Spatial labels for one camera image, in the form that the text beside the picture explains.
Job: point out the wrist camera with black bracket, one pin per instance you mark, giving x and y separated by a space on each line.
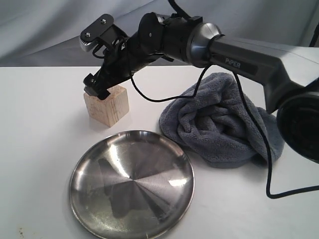
102 31

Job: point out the light wooden cube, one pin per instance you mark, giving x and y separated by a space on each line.
110 110

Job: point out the black stand pole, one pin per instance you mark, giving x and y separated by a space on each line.
314 37

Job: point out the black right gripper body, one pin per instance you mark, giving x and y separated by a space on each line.
121 61

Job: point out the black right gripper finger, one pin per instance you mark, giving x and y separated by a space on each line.
103 93
89 82

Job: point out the white backdrop cloth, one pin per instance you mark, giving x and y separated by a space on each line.
45 32

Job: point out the grey terry towel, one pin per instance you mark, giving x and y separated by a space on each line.
214 124

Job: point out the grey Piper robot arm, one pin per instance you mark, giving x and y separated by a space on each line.
289 75

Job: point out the round stainless steel plate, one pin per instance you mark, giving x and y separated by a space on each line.
135 184

